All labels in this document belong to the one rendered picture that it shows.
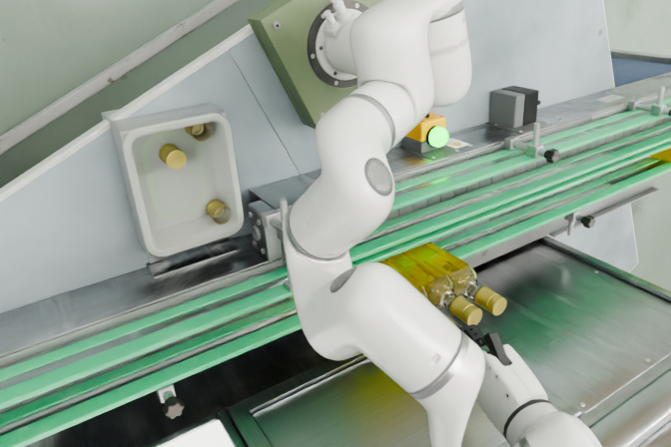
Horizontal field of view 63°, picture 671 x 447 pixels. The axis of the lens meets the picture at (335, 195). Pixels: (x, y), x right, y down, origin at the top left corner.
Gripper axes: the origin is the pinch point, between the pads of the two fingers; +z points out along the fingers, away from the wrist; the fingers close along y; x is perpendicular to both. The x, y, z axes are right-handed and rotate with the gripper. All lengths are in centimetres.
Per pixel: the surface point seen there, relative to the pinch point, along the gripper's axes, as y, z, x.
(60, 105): 26, 87, 65
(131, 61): 34, 92, 46
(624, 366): -15.9, 2.4, -33.5
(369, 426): -12.6, 2.4, 15.9
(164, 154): 28, 32, 40
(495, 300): 1.4, 7.9, -9.1
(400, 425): -12.6, 0.9, 11.2
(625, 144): 6, 51, -73
